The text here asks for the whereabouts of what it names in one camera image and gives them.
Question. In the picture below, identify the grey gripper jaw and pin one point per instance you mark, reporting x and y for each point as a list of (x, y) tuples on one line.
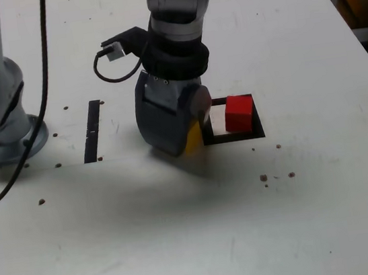
[(162, 130), (203, 99)]

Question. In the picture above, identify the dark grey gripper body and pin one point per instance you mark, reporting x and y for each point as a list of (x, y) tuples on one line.
[(171, 90)]

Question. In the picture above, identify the black tape square outline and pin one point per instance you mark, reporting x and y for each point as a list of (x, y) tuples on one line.
[(235, 137)]

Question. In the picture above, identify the white wrist camera, black mount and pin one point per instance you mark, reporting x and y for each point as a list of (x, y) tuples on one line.
[(115, 51)]

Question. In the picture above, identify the yellow cube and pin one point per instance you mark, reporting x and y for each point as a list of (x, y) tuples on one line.
[(194, 139)]

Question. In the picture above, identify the red cube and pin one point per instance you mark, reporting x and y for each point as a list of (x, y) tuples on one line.
[(238, 113)]

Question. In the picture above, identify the black tape strip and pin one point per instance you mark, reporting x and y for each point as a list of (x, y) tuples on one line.
[(91, 129)]

